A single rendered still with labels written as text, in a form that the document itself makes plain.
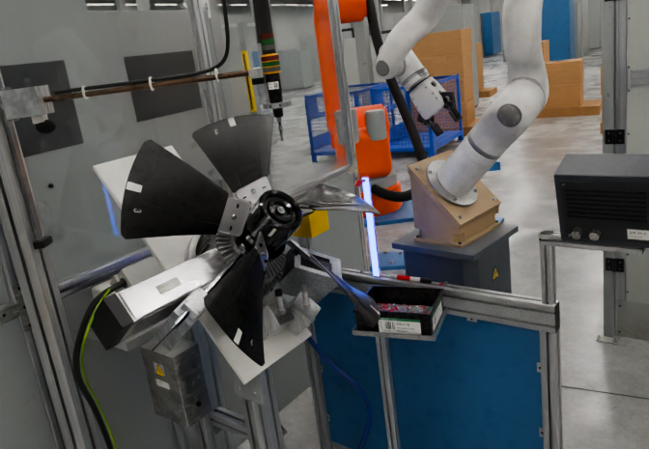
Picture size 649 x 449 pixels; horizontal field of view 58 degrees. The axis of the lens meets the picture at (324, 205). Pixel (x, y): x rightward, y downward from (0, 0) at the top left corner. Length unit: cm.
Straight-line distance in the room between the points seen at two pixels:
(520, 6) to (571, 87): 882
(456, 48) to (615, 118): 643
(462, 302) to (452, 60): 775
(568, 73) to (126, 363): 919
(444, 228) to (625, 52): 137
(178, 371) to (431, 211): 90
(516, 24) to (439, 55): 770
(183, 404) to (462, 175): 105
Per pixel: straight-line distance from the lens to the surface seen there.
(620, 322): 328
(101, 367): 209
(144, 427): 226
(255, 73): 145
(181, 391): 171
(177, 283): 137
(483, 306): 173
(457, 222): 184
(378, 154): 530
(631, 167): 147
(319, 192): 168
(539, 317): 168
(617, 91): 295
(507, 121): 167
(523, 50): 169
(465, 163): 183
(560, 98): 1050
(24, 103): 162
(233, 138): 159
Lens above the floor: 158
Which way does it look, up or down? 15 degrees down
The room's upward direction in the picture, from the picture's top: 8 degrees counter-clockwise
